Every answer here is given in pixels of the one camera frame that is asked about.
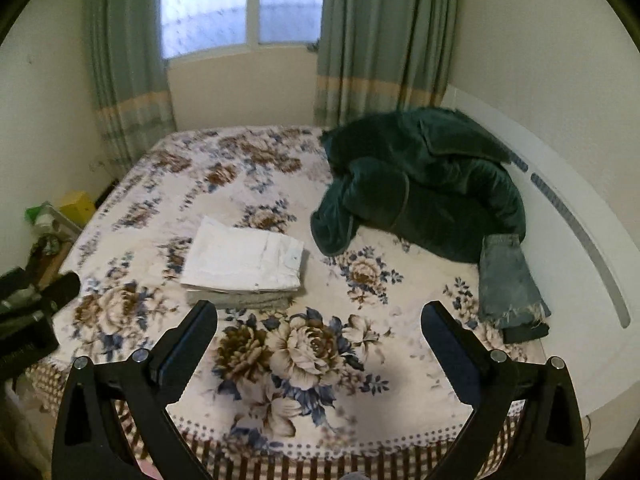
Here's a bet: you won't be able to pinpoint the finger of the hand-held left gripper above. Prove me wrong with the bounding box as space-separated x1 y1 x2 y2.
42 272 81 306

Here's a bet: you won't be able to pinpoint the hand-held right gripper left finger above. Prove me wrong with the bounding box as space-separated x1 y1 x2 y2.
52 300 219 480

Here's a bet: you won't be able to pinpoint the dark green padded jacket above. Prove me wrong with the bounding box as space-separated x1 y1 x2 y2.
310 107 526 264

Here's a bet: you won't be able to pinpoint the green curtain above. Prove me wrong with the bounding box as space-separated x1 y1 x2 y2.
312 0 461 131
82 0 178 166

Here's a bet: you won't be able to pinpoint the wooden bedside table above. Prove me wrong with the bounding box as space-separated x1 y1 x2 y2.
30 240 76 286

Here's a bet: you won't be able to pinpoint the blue denim jeans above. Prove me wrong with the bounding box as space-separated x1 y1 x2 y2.
477 233 551 328

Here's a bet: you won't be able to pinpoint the bed with floral sheet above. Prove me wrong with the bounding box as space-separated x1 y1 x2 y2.
25 125 551 480

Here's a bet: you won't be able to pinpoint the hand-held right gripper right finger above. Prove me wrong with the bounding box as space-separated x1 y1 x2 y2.
421 301 587 480

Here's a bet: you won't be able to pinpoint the white headboard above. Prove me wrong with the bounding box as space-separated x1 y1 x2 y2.
440 85 640 416

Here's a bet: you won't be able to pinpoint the grey folded fuzzy cloth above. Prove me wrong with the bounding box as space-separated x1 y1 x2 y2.
185 287 296 309

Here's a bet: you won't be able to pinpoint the dark folded cloth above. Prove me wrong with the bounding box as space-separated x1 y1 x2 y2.
502 322 550 345

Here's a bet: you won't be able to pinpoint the window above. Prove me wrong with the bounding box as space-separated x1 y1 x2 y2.
160 0 328 61

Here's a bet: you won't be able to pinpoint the yellow box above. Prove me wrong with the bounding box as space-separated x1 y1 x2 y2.
60 190 97 216

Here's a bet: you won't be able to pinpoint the green plastic bag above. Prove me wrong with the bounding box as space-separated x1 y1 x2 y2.
25 202 56 233

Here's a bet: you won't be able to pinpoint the white pants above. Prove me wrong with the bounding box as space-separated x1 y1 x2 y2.
180 215 305 293

